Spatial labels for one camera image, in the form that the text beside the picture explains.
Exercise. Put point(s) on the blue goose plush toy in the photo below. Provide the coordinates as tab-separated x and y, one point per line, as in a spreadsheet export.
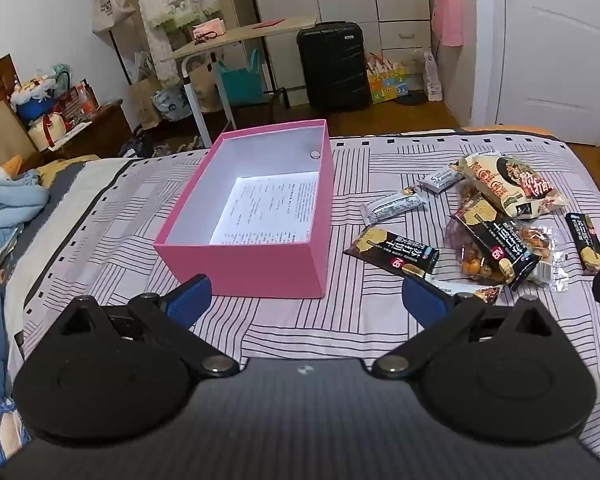
21	199

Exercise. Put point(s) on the cream noodle snack bag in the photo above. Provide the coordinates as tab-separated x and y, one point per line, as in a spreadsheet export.
512	185

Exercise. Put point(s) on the clear bag orange nuts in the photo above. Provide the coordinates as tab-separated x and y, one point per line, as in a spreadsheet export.
541	240

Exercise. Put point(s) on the teal tote bag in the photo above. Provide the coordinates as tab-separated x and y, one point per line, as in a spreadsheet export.
243	85

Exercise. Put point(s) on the silver snack bar wrapper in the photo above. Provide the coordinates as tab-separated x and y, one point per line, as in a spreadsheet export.
392	206

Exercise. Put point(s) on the pink hanging bag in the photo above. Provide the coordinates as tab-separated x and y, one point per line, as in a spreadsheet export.
447	22

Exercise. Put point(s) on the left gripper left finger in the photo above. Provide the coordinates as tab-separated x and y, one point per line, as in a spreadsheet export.
169	320

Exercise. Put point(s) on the black cracker pack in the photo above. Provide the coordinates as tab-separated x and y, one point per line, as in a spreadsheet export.
490	245
393	253
587	243

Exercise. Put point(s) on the wooden rolling desk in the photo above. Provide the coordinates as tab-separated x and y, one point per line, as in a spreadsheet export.
185	54

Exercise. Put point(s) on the colourful cardboard box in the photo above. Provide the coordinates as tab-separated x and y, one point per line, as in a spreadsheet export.
387	79

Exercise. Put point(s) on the black suitcase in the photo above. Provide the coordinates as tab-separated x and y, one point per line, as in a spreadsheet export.
334	67

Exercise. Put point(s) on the wooden nightstand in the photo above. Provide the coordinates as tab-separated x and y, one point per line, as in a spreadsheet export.
104	136

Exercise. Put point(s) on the pink cardboard box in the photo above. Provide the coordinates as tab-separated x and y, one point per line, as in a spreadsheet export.
255	217

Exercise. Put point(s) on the striped bed sheet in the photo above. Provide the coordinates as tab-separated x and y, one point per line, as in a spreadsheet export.
96	237

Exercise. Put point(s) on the white door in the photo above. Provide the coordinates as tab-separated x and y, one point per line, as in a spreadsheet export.
551	68

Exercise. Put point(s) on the brown paper bag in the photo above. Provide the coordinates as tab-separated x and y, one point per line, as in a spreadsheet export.
141	95

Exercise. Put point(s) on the pink tissue box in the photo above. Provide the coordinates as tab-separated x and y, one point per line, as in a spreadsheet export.
208	30

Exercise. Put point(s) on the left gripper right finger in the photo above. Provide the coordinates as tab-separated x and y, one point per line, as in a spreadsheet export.
444	319

